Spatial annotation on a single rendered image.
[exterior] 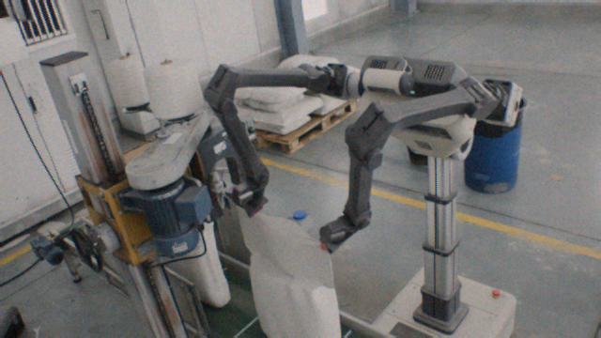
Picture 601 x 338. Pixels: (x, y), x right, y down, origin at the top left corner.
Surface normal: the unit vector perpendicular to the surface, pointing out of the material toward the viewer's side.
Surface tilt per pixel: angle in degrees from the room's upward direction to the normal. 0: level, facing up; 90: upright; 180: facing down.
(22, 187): 91
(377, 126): 62
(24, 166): 90
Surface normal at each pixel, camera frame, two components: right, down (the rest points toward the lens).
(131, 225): 0.75, 0.21
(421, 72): -0.53, -0.40
